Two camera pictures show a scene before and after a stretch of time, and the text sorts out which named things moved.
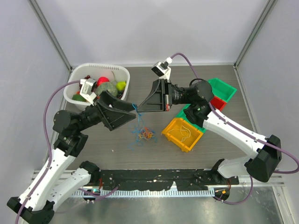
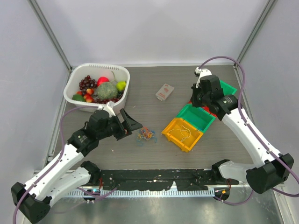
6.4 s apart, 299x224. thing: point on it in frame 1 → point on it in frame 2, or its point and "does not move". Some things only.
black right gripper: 160,99 → 195,103
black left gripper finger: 114,119 → 126,134
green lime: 78,97 does not move
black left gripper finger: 111,100 → 133,124
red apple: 102,79 does not move
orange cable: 146,134 does not move
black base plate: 142,180 does not move
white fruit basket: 77,72 does not move
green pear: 121,85 does not move
